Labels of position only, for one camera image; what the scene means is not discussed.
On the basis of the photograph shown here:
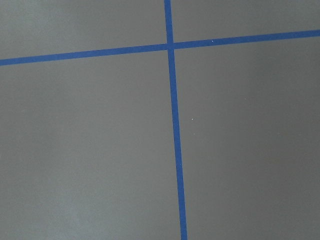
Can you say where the blue tape grid lines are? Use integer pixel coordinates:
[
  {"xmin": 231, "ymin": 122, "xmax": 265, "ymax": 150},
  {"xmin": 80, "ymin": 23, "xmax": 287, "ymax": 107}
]
[{"xmin": 0, "ymin": 0, "xmax": 320, "ymax": 240}]

